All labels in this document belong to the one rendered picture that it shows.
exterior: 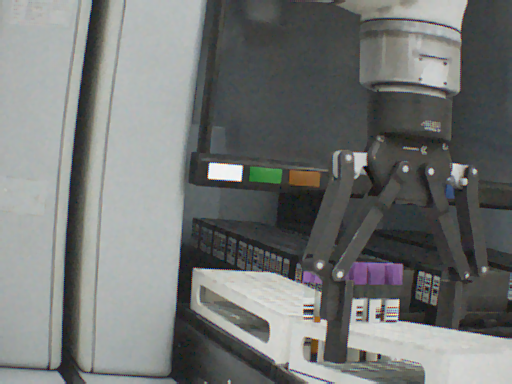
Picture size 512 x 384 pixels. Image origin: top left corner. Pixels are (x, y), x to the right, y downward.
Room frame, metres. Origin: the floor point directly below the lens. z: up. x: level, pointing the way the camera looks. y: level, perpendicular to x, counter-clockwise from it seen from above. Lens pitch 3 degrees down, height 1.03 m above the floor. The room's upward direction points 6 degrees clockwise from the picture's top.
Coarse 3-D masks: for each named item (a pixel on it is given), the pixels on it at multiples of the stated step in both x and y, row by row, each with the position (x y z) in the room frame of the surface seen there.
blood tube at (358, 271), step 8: (360, 264) 0.98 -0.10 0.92; (352, 272) 0.99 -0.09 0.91; (360, 272) 0.98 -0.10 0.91; (360, 280) 0.98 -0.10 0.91; (360, 288) 0.98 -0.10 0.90; (360, 296) 0.98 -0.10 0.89; (352, 304) 0.98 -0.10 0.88; (360, 304) 0.98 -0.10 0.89; (352, 312) 0.98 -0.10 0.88; (360, 312) 0.98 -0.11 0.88; (352, 320) 0.98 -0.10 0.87; (360, 320) 0.98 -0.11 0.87; (352, 352) 0.98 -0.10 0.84; (352, 360) 0.98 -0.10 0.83
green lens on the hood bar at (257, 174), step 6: (252, 168) 1.24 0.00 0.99; (258, 168) 1.24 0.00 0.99; (264, 168) 1.24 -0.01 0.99; (270, 168) 1.24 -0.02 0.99; (276, 168) 1.25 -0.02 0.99; (252, 174) 1.24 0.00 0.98; (258, 174) 1.24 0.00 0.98; (264, 174) 1.24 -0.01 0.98; (270, 174) 1.24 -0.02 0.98; (276, 174) 1.25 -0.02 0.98; (252, 180) 1.24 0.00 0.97; (258, 180) 1.24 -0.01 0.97; (264, 180) 1.24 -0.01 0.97; (270, 180) 1.24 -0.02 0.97; (276, 180) 1.25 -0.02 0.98
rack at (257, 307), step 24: (192, 288) 1.29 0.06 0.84; (216, 288) 1.21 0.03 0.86; (240, 288) 1.17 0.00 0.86; (264, 288) 1.19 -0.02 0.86; (288, 288) 1.21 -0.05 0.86; (216, 312) 1.22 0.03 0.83; (240, 312) 1.25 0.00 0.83; (264, 312) 1.07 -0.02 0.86; (288, 312) 1.05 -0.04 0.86; (240, 336) 1.12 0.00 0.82; (264, 336) 1.20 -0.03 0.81; (288, 336) 1.02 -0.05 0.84; (288, 360) 1.02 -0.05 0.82
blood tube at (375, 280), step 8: (376, 264) 0.99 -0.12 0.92; (368, 272) 0.99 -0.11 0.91; (376, 272) 0.99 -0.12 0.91; (368, 280) 0.99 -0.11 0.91; (376, 280) 0.99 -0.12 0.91; (368, 288) 0.99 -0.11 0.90; (376, 288) 0.99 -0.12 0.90; (368, 296) 0.99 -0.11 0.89; (376, 296) 0.99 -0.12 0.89; (368, 304) 0.99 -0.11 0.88; (376, 304) 0.99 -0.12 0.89; (368, 312) 0.99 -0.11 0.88; (376, 312) 0.99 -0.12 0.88; (368, 320) 0.99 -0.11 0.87; (376, 320) 0.99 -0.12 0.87; (368, 352) 0.98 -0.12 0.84; (368, 360) 0.98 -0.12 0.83; (376, 360) 0.98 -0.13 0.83
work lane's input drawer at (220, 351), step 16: (176, 304) 1.32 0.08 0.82; (176, 320) 1.28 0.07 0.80; (192, 320) 1.26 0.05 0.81; (176, 336) 1.28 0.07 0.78; (192, 336) 1.22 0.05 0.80; (208, 336) 1.20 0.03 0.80; (224, 336) 1.15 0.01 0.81; (176, 352) 1.27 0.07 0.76; (192, 352) 1.21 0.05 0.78; (208, 352) 1.16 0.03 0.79; (224, 352) 1.11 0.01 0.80; (240, 352) 1.10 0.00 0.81; (256, 352) 1.06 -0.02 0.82; (192, 368) 1.21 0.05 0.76; (208, 368) 1.16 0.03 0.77; (224, 368) 1.11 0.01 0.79; (240, 368) 1.06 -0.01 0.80; (256, 368) 1.05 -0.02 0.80; (272, 368) 1.01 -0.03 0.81; (288, 368) 1.00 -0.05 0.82
